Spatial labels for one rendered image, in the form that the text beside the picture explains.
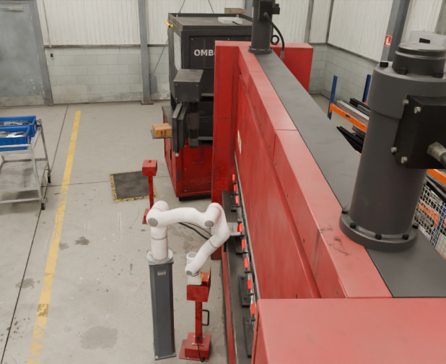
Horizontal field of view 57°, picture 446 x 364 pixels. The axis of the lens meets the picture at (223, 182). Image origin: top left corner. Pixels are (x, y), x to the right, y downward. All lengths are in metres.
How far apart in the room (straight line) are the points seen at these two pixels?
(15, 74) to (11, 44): 0.62
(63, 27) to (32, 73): 1.18
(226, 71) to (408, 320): 3.08
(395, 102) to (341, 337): 0.49
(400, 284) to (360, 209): 0.20
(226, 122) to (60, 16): 6.38
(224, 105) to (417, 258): 2.94
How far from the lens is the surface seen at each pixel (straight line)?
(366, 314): 0.91
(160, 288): 3.19
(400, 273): 1.04
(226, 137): 3.92
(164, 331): 3.51
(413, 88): 0.94
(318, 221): 1.15
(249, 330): 2.72
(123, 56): 9.77
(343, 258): 1.03
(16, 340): 4.17
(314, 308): 0.89
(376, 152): 1.01
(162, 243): 2.97
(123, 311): 4.15
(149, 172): 4.89
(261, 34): 3.37
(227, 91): 3.78
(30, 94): 10.08
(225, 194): 4.11
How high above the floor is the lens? 2.91
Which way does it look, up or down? 28 degrees down
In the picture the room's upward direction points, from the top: 2 degrees clockwise
